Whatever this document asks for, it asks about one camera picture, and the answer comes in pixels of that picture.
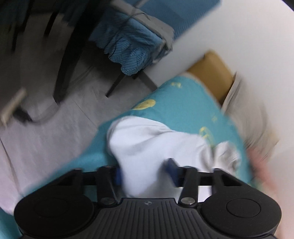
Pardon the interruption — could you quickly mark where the white t-shirt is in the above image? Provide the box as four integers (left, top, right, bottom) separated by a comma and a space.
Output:
107, 116, 241, 200

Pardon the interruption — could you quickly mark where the teal smiley bed sheet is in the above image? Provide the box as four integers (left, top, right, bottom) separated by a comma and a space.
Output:
1, 76, 253, 238

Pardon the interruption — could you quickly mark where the grey pillow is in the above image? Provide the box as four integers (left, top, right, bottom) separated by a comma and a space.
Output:
222, 73, 279, 158

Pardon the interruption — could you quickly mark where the mustard yellow headboard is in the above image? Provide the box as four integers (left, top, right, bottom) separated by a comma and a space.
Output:
186, 50, 235, 105

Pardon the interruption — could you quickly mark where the blue covered chair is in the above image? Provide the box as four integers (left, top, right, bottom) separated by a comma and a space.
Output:
89, 0, 219, 76

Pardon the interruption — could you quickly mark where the grey cloth on chair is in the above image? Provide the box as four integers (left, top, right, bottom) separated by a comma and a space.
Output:
110, 0, 174, 51

